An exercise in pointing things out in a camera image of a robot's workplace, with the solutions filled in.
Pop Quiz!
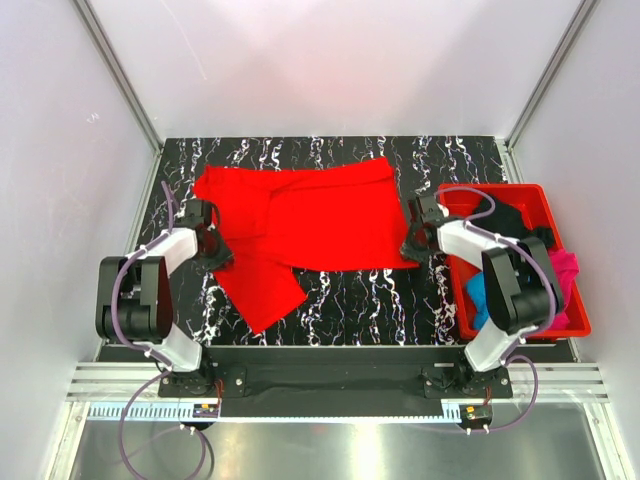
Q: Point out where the left yellow connector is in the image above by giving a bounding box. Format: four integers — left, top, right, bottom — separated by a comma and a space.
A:
192, 403, 220, 418

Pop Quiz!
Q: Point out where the aluminium rail with cable duct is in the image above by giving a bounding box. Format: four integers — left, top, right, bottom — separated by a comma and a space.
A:
66, 361, 609, 424

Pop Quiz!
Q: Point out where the aluminium frame post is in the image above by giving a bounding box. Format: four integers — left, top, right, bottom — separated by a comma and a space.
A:
70, 0, 164, 155
504, 0, 600, 154

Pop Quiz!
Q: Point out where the pink t shirt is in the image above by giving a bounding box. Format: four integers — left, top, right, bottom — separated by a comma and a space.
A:
549, 249, 580, 331

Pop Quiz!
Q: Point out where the right aluminium frame post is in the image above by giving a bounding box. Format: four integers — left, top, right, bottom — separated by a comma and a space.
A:
504, 0, 600, 154

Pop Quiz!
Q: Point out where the right yellow connector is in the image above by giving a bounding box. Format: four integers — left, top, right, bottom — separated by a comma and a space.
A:
461, 404, 493, 421

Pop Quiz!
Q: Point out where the left aluminium frame post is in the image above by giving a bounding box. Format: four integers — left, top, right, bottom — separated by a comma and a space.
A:
70, 0, 164, 155

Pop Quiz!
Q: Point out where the red plastic bin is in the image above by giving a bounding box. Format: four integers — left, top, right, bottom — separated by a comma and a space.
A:
447, 184, 591, 341

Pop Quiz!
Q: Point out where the blue t shirt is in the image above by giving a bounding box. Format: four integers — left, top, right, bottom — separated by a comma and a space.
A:
466, 273, 489, 330

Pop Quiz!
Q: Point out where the black t shirt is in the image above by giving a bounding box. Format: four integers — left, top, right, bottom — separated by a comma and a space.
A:
471, 197, 556, 249

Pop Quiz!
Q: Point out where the red t shirt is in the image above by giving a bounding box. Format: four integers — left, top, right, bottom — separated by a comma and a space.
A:
193, 158, 416, 333

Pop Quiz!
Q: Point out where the yellow connector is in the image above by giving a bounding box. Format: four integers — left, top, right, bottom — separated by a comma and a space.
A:
461, 404, 493, 421
192, 403, 220, 418

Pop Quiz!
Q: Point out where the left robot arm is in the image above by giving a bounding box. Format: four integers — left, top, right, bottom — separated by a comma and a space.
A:
95, 199, 233, 396

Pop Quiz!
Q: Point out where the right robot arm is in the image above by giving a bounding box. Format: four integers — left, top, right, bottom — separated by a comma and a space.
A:
400, 188, 564, 397

